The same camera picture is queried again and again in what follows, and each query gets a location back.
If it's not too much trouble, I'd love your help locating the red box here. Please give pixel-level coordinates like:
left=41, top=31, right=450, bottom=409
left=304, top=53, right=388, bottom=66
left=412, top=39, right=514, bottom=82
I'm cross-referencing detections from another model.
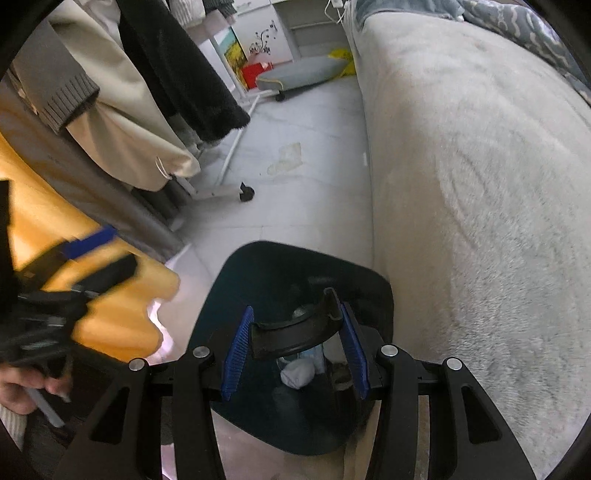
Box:
left=240, top=62, right=273, bottom=90

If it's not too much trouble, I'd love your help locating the black plastic clip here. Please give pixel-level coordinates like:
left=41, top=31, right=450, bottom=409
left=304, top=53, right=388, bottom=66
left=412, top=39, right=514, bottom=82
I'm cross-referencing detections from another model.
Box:
left=249, top=287, right=344, bottom=360

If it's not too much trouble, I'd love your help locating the yellow orange fabric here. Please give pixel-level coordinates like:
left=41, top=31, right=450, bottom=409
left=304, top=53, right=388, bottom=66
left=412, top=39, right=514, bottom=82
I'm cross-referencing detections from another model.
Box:
left=1, top=139, right=179, bottom=361

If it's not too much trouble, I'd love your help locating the dark teal trash bin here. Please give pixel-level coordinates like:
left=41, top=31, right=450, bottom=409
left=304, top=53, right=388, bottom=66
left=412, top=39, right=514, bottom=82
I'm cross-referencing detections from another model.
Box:
left=189, top=241, right=394, bottom=456

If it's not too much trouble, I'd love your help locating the yellow plastic bag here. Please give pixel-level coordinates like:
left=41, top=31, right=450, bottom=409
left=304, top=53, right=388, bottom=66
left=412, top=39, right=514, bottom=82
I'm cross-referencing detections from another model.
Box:
left=329, top=48, right=356, bottom=78

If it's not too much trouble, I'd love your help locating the white puffer jacket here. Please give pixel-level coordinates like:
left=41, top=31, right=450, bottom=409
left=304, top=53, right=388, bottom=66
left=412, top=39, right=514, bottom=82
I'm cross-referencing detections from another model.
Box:
left=167, top=0, right=206, bottom=29

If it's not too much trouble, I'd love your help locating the blue patterned fleece blanket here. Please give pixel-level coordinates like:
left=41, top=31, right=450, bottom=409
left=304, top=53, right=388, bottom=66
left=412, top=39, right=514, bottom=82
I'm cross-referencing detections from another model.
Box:
left=460, top=1, right=590, bottom=104

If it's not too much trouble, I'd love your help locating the blue grey pillow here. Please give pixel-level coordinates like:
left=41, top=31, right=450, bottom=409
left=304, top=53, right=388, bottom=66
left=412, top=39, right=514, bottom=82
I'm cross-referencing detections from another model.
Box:
left=355, top=0, right=465, bottom=27

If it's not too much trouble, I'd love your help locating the grey bed with sheet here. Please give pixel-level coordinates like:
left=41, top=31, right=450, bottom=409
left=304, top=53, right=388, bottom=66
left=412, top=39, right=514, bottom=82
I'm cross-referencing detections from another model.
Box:
left=345, top=6, right=590, bottom=479

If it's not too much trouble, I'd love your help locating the large white tissue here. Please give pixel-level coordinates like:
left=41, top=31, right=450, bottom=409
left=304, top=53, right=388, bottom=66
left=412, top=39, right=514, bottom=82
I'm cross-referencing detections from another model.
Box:
left=280, top=358, right=315, bottom=390

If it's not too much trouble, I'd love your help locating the black fuzzy hanging garment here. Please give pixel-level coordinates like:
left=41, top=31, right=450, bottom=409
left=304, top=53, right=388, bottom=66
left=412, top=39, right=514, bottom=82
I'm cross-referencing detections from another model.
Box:
left=117, top=1, right=250, bottom=142

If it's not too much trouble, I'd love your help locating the sunflower picture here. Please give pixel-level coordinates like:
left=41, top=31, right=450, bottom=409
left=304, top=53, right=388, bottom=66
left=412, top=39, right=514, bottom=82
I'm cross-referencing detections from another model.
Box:
left=221, top=28, right=249, bottom=89

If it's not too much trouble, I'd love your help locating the beige hanging coat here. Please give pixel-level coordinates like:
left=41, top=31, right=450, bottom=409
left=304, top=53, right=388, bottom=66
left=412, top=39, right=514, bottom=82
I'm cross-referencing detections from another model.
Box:
left=49, top=1, right=200, bottom=191

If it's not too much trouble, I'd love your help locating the grey floor cushion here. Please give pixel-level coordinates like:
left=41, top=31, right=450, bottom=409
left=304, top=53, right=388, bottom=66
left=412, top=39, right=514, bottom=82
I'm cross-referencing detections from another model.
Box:
left=256, top=56, right=344, bottom=101

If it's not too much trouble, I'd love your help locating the grey knit sweater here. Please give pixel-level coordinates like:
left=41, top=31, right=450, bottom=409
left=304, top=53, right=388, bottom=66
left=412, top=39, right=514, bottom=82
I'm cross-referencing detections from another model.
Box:
left=10, top=20, right=100, bottom=134

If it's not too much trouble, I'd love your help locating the white rolling clothes rack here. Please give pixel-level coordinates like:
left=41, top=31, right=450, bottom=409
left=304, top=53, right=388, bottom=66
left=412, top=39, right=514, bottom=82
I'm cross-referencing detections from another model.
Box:
left=172, top=8, right=279, bottom=203

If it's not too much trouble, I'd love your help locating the person's left hand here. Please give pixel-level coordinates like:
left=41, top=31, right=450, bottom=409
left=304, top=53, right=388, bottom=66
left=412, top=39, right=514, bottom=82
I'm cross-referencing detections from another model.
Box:
left=0, top=363, right=72, bottom=415

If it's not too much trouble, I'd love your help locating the white dressing table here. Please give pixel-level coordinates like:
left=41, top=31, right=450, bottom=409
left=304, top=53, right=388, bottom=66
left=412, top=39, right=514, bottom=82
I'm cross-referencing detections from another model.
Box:
left=232, top=0, right=348, bottom=65

